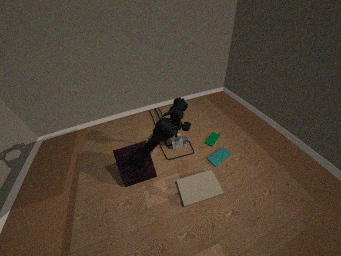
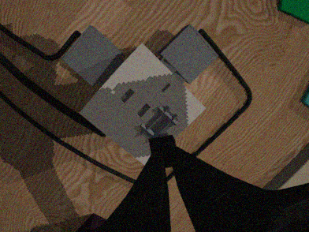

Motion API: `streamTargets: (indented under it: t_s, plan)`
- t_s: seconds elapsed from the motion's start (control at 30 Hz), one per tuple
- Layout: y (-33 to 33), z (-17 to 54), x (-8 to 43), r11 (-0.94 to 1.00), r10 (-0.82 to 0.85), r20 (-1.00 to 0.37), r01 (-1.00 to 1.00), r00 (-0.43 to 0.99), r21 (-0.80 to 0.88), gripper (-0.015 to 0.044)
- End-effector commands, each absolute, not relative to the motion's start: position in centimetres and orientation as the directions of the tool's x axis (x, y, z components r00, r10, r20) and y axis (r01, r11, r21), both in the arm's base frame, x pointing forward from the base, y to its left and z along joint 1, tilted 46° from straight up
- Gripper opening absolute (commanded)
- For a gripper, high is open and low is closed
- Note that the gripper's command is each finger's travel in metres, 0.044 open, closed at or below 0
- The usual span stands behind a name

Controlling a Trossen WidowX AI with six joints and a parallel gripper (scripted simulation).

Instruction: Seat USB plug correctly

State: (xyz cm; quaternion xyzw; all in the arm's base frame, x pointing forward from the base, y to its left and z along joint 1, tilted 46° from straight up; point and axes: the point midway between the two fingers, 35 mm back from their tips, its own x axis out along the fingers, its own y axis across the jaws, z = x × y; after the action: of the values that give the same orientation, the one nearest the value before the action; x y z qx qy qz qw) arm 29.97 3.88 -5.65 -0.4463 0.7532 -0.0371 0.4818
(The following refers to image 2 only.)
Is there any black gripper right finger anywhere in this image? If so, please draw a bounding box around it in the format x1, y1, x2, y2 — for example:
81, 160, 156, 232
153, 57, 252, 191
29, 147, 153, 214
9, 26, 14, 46
170, 147, 309, 232

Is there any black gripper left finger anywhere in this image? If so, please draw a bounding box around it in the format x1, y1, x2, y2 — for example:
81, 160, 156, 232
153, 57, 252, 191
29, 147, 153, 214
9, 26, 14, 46
86, 150, 171, 232

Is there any teal flat rectangular block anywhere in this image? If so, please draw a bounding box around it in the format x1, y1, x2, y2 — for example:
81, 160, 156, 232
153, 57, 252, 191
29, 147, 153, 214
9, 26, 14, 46
302, 87, 309, 107

